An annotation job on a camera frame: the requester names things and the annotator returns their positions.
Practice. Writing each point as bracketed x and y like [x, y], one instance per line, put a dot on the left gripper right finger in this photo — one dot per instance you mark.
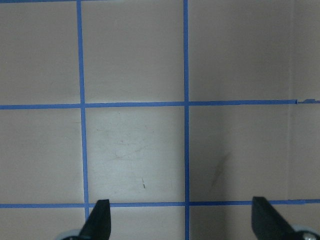
[268, 224]

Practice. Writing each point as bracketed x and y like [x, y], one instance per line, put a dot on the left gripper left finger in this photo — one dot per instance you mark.
[98, 224]

